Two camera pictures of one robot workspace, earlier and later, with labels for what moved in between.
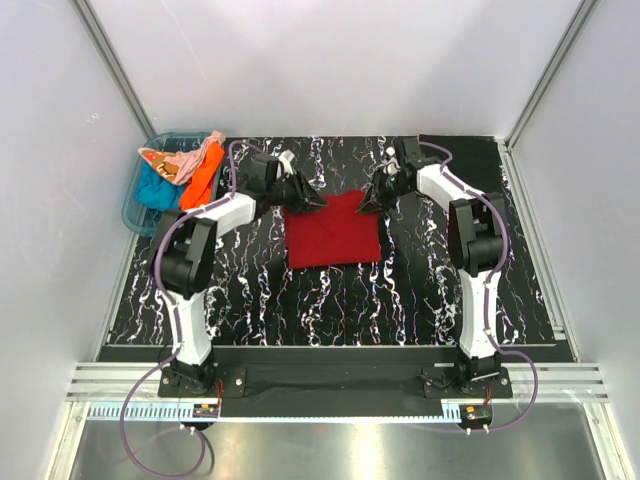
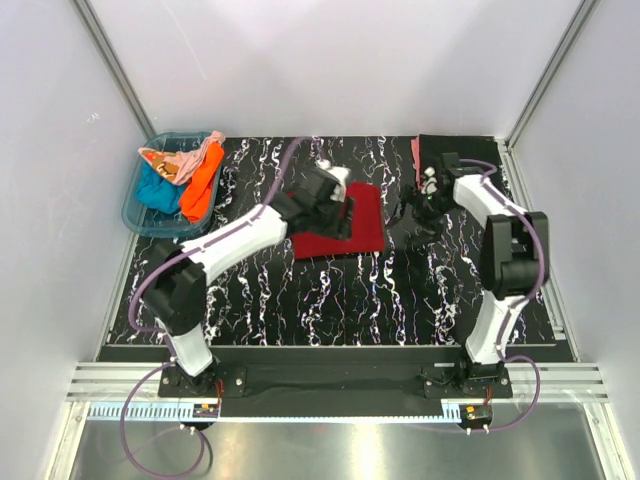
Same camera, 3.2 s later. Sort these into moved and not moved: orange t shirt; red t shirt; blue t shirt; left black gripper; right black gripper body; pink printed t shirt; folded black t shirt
Moved: red t shirt; left black gripper; right black gripper body
Not moved: orange t shirt; folded black t shirt; blue t shirt; pink printed t shirt
